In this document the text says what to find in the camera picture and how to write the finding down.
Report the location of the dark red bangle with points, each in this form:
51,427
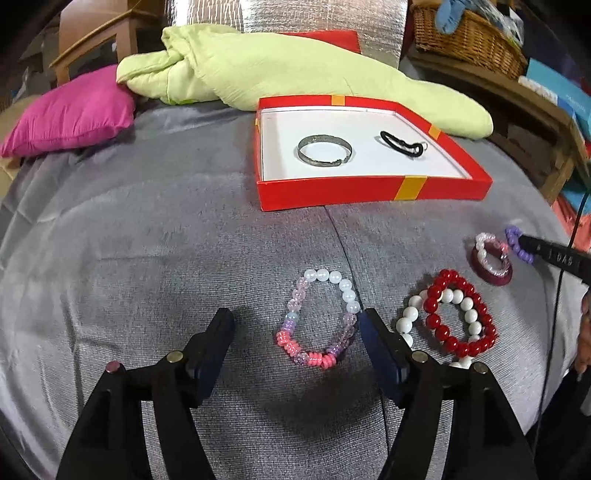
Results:
489,277

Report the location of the wicker basket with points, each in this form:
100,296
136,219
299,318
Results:
466,41

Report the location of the blue box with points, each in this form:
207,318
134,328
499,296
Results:
549,76

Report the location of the silver metal bangle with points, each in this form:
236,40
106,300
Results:
323,138

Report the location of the wooden chair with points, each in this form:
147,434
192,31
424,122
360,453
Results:
92,27

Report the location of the grey blanket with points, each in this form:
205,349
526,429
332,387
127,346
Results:
161,230

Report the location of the red cardboard box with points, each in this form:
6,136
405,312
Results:
332,194

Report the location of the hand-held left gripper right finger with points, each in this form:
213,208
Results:
376,350

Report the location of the person's right hand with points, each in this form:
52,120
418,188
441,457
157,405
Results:
585,327

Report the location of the blue cloth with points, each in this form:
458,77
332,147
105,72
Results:
455,16

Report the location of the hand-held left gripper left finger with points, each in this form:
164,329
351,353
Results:
217,341

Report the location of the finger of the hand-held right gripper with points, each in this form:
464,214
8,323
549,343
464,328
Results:
558,258

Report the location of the light green quilt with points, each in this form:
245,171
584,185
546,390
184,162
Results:
231,64

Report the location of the silver foil insulated bag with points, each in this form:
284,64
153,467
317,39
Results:
277,16

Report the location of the wooden shelf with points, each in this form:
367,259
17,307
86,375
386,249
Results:
508,87

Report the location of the salmon pink cloth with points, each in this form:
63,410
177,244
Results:
565,217

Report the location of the red cushion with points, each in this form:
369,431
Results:
323,41

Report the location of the magenta pillow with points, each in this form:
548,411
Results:
69,110

